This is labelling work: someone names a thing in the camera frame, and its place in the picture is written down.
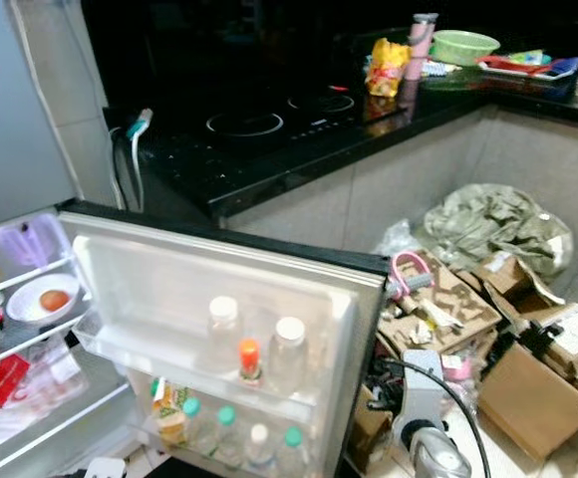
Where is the silver fridge door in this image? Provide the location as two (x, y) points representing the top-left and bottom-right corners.
(60, 199), (392, 478)

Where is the Peel Fresh juice carton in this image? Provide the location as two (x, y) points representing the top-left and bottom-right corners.
(149, 376), (188, 447)

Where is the silver fridge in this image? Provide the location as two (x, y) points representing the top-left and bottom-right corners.
(0, 0), (131, 478)

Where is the translucent purple plastic item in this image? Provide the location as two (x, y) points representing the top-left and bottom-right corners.
(0, 224), (51, 270)

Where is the white plate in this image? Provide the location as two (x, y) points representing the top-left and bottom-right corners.
(6, 274), (79, 327)

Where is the red tomato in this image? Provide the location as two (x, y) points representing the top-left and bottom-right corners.
(39, 289), (72, 312)

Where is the red packet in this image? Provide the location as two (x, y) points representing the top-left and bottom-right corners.
(0, 354), (31, 406)

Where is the clear plastic food bag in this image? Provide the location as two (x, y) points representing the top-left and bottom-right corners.
(0, 344), (86, 454)

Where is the clear bottle white cap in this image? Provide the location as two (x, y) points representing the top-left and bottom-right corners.
(272, 317), (308, 394)
(207, 296), (241, 361)

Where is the clear bottle green cap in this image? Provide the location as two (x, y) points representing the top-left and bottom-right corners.
(179, 396), (203, 454)
(279, 426), (306, 478)
(213, 404), (238, 464)

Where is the orange cap bottle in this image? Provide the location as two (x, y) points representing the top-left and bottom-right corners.
(237, 339), (262, 382)

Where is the black induction cooktop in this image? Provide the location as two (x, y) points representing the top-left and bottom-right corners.
(159, 85), (390, 165)

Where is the small bottle white cap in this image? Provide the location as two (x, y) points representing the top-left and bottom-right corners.
(246, 423), (272, 474)

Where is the grey kitchen counter black top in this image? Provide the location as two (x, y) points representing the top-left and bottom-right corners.
(105, 60), (578, 260)

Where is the pink plastic item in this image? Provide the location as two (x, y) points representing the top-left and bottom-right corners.
(389, 251), (432, 300)

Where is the small cardboard box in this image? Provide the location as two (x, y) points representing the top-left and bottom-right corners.
(349, 388), (396, 471)

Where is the yellow snack bag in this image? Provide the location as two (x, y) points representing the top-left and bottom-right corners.
(364, 38), (412, 98)

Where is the printed cardboard insert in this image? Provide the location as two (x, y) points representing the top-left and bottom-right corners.
(379, 264), (504, 358)

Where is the pink tumbler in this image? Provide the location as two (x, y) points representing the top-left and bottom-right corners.
(404, 12), (439, 81)

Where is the olive plastic bag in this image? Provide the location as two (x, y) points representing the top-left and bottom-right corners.
(421, 182), (576, 280)

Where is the light green plastic bowl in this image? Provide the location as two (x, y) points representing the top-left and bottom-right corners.
(431, 30), (501, 68)

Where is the plain cardboard box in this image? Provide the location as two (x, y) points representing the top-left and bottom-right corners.
(468, 251), (569, 312)

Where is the red tray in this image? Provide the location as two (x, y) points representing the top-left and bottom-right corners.
(476, 52), (578, 81)

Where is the white cable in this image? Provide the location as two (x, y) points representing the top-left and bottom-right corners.
(108, 127), (145, 212)

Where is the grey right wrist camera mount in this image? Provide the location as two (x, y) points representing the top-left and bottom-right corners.
(391, 351), (446, 449)

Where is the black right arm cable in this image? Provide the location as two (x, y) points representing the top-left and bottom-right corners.
(389, 357), (494, 478)

